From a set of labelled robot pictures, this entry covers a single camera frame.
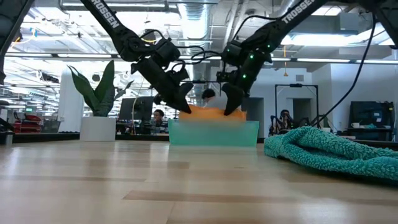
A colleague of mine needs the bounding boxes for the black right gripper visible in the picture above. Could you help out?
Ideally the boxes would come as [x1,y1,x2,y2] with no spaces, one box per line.
[221,54,271,116]

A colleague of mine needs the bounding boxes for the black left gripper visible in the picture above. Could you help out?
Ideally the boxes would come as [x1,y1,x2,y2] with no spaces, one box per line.
[131,58,194,114]

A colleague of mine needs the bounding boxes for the orange microfiber towel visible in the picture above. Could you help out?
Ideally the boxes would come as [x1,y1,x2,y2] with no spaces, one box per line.
[178,104,248,122]

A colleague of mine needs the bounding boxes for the teal microfiber towel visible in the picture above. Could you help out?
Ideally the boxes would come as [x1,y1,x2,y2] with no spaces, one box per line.
[263,126,398,182]

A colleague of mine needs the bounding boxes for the teal translucent plastic basket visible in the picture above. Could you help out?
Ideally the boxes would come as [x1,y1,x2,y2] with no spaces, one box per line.
[168,119,260,147]

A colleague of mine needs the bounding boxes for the person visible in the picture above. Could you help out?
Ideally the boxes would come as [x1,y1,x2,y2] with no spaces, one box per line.
[151,108,167,134]
[273,108,298,135]
[201,88,229,110]

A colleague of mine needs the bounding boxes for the black computer monitor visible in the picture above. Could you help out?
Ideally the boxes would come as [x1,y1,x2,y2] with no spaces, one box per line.
[118,96,154,121]

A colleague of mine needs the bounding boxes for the yellow hanging pendant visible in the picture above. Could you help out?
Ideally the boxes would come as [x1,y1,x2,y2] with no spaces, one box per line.
[282,45,289,78]

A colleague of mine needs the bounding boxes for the green snake plant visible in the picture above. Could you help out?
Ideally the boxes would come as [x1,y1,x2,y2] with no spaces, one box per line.
[67,60,134,118]

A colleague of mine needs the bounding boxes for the white round plant pot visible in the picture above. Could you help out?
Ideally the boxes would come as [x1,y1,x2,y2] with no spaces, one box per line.
[80,116,117,142]

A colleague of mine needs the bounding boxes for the long ceiling light bar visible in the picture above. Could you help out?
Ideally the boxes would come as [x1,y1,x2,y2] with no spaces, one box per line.
[4,53,398,65]

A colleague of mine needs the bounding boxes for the white building column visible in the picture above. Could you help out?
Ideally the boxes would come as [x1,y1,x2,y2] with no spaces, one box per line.
[57,67,85,134]

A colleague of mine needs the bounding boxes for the grey storage bin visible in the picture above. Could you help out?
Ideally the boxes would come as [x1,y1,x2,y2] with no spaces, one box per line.
[42,119,60,134]

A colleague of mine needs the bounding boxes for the dark monitor with stickers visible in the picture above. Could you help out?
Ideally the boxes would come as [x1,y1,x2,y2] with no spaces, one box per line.
[349,101,396,130]

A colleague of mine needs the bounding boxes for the dark office desk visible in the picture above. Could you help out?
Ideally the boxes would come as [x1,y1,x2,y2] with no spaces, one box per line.
[343,127,398,142]

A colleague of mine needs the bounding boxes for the red storage rack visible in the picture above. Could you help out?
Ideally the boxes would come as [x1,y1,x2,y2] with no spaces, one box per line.
[14,112,43,134]

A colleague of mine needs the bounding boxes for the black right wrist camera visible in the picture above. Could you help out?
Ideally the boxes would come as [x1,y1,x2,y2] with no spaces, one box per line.
[216,70,234,83]

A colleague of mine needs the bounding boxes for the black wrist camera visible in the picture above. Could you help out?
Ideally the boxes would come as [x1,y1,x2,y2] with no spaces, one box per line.
[169,68,190,83]
[216,70,234,83]

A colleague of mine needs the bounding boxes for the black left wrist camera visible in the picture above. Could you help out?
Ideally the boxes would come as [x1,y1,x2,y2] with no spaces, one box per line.
[169,68,190,83]

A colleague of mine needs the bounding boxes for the black metal rig frame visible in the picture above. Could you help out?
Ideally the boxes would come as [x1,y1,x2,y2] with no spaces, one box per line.
[175,80,222,121]
[274,83,319,125]

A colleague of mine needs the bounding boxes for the silver spiral ceiling duct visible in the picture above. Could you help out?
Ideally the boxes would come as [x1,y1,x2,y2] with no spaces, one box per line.
[177,2,212,57]

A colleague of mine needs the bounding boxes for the black aluminium table frame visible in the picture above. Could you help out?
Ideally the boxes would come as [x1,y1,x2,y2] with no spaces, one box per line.
[0,132,398,149]

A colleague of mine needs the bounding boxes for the long black cable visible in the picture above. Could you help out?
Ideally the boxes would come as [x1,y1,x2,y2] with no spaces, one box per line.
[312,12,377,127]

